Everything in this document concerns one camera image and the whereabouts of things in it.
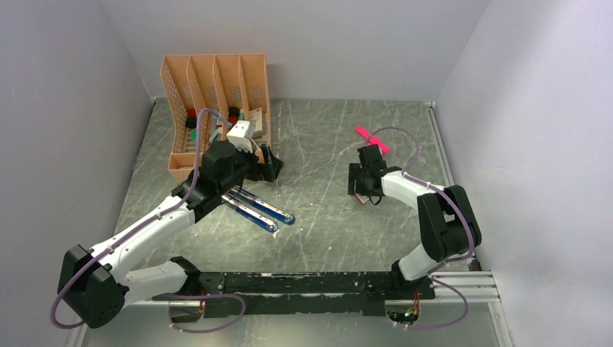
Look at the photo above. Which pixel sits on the orange plastic desk organizer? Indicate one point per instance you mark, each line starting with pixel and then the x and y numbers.
pixel 216 81

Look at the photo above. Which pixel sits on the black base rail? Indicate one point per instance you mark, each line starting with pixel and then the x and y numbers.
pixel 253 293

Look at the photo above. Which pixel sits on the red black bottle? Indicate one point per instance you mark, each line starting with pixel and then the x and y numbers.
pixel 233 114
pixel 192 118

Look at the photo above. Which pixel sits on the red black bottle right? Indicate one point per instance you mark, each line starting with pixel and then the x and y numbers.
pixel 233 114

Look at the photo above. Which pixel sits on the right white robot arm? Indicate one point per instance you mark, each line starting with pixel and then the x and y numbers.
pixel 448 228

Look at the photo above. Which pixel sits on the red white staple box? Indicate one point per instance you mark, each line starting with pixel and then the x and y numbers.
pixel 363 198

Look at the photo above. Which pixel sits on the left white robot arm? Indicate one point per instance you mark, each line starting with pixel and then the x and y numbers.
pixel 97 283

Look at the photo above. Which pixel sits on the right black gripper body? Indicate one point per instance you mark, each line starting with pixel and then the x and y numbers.
pixel 356 173

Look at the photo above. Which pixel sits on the red black bottle left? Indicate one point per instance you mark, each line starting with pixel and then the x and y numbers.
pixel 192 118

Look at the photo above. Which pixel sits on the pink plastic clip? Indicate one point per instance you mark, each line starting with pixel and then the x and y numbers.
pixel 371 139

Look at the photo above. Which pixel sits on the blue stapler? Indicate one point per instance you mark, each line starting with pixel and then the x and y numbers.
pixel 250 214
pixel 264 206

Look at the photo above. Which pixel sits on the white box in organizer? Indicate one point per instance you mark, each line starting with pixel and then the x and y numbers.
pixel 256 117

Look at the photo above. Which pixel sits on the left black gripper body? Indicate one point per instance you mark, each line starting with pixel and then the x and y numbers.
pixel 246 165

